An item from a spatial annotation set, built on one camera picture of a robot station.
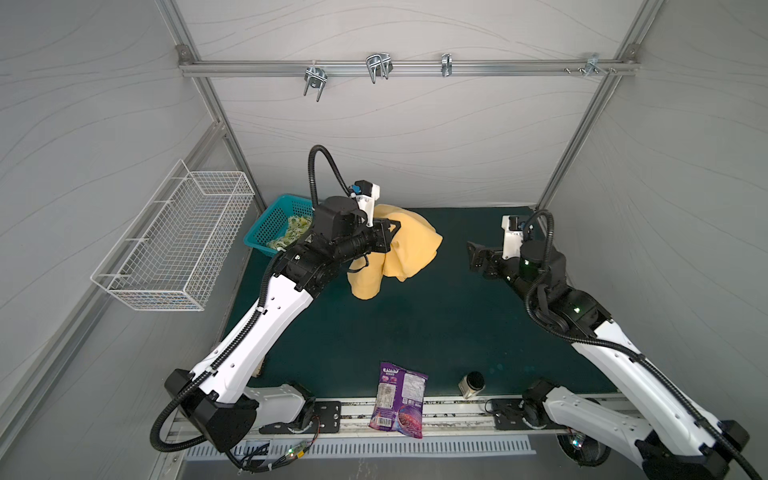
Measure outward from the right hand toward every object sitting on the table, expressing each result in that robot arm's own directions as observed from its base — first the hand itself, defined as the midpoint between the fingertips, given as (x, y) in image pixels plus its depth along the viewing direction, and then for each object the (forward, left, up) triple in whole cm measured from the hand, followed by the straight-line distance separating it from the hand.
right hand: (493, 235), depth 69 cm
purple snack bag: (-30, +21, -31) cm, 48 cm away
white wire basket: (-8, +75, -1) cm, 76 cm away
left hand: (-1, +21, +5) cm, 21 cm away
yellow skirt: (-4, +19, +1) cm, 19 cm away
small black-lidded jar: (-27, +3, -24) cm, 36 cm away
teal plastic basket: (+24, +70, -26) cm, 78 cm away
